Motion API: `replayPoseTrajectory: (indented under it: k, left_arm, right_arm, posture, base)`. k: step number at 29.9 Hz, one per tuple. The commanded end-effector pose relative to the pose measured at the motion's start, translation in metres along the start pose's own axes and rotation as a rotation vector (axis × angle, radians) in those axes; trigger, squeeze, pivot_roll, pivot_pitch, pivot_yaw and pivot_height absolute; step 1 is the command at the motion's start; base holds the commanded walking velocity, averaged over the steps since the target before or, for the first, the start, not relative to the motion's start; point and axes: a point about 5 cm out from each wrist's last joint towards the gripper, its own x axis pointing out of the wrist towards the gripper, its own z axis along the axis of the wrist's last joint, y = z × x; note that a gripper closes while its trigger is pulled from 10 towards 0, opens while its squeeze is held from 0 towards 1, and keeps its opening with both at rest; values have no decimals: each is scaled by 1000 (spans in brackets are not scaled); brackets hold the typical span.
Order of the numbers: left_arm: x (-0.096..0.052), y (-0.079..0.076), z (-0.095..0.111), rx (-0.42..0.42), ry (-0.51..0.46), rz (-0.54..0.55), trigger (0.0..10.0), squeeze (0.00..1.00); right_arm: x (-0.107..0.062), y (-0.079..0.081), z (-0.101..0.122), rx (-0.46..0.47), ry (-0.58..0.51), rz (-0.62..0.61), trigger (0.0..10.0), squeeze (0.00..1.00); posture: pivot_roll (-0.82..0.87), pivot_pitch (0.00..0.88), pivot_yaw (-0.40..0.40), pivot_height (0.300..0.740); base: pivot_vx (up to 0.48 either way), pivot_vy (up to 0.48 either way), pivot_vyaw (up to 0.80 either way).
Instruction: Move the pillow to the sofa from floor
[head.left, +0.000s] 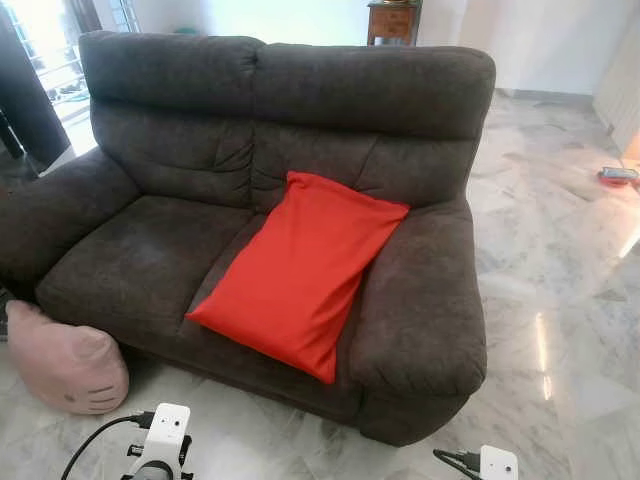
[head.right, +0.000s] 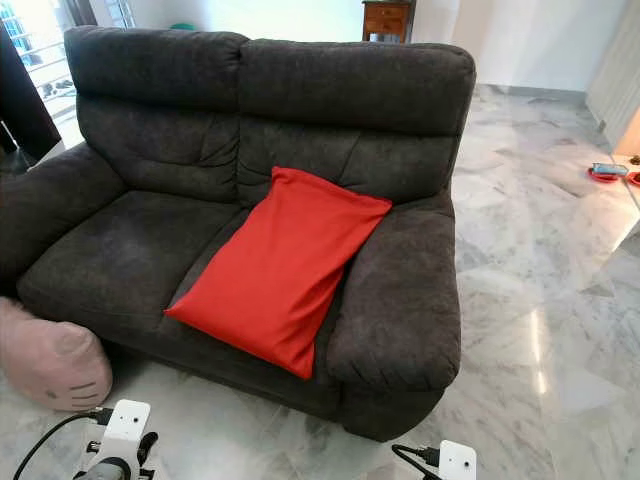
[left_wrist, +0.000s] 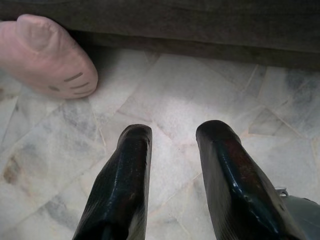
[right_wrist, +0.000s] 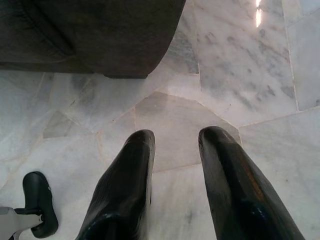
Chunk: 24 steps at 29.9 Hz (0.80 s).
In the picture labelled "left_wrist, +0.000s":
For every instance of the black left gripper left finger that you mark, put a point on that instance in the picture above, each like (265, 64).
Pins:
(122, 190)

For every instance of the brown two-seat fabric sofa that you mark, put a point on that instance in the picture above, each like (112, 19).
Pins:
(175, 25)

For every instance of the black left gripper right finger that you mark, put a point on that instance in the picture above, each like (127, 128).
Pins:
(240, 195)

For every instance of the black silver robot body legs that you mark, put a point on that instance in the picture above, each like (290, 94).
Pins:
(306, 220)

